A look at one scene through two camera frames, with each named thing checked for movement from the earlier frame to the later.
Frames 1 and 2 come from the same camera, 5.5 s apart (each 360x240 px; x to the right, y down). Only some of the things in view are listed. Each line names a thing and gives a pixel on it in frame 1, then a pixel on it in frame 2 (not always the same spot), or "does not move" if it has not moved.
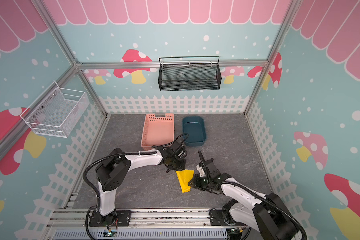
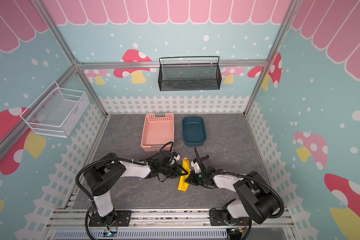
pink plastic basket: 157,131 does not move
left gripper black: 182,166 → 177,171
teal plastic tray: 194,126 does not move
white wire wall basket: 58,113 does not move
